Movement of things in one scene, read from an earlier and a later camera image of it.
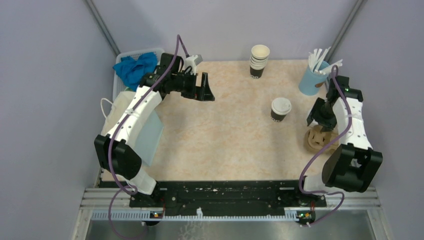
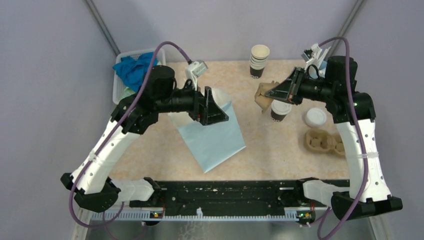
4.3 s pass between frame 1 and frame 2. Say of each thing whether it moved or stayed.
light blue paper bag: moved
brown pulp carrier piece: moved
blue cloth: stayed
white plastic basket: stayed
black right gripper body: moved
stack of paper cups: stayed
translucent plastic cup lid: stayed
